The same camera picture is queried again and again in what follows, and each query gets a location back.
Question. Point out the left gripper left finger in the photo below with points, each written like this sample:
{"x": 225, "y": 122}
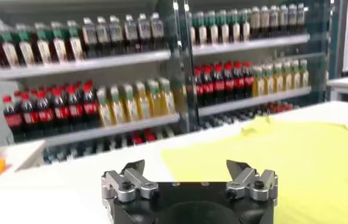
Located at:
{"x": 131, "y": 182}

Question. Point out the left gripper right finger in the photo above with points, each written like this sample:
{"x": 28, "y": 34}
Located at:
{"x": 247, "y": 182}

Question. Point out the green printed T-shirt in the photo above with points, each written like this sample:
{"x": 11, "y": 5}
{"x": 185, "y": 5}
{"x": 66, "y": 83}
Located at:
{"x": 298, "y": 170}

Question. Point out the yellow drink bottle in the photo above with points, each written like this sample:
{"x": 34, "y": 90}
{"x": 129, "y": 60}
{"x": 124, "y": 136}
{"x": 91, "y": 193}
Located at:
{"x": 278, "y": 81}
{"x": 142, "y": 105}
{"x": 287, "y": 79}
{"x": 104, "y": 111}
{"x": 295, "y": 78}
{"x": 168, "y": 100}
{"x": 258, "y": 85}
{"x": 154, "y": 103}
{"x": 130, "y": 106}
{"x": 268, "y": 83}
{"x": 304, "y": 77}
{"x": 117, "y": 109}

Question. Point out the red cap cola bottle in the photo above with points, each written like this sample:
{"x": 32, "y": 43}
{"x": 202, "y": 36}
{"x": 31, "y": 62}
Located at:
{"x": 12, "y": 120}
{"x": 218, "y": 86}
{"x": 61, "y": 112}
{"x": 238, "y": 82}
{"x": 199, "y": 89}
{"x": 228, "y": 84}
{"x": 248, "y": 81}
{"x": 45, "y": 115}
{"x": 75, "y": 110}
{"x": 208, "y": 88}
{"x": 29, "y": 117}
{"x": 90, "y": 108}

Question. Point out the drink display cabinet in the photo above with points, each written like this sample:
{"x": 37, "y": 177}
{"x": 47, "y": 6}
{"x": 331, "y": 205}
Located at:
{"x": 247, "y": 45}
{"x": 85, "y": 64}

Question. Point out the green cap brown drink bottle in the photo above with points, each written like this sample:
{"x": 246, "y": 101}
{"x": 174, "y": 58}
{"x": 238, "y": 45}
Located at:
{"x": 75, "y": 47}
{"x": 59, "y": 48}
{"x": 245, "y": 29}
{"x": 201, "y": 33}
{"x": 234, "y": 30}
{"x": 212, "y": 32}
{"x": 42, "y": 50}
{"x": 223, "y": 31}
{"x": 9, "y": 53}
{"x": 192, "y": 33}
{"x": 25, "y": 51}

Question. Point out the blue label dark drink bottle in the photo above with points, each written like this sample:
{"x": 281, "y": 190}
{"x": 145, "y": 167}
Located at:
{"x": 89, "y": 36}
{"x": 103, "y": 35}
{"x": 273, "y": 19}
{"x": 144, "y": 30}
{"x": 292, "y": 18}
{"x": 130, "y": 32}
{"x": 283, "y": 19}
{"x": 300, "y": 17}
{"x": 116, "y": 33}
{"x": 157, "y": 29}

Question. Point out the beige label dark drink bottle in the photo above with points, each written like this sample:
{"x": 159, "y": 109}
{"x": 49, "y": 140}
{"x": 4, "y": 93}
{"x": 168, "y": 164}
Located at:
{"x": 264, "y": 20}
{"x": 255, "y": 21}

